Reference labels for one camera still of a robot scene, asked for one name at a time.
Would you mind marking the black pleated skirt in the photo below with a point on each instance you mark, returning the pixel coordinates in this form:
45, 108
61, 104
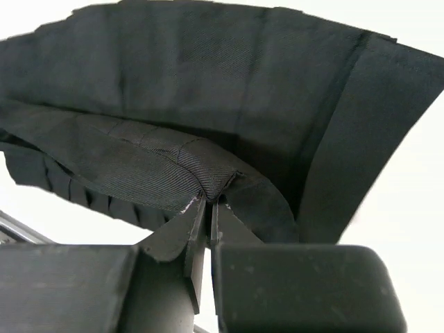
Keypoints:
134, 109

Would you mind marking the aluminium table rail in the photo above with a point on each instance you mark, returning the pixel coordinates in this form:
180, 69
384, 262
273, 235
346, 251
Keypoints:
13, 231

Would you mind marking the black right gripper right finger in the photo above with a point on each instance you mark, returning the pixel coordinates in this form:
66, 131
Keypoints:
261, 287

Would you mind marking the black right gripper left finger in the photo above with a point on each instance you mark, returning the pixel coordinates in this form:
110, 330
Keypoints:
152, 286

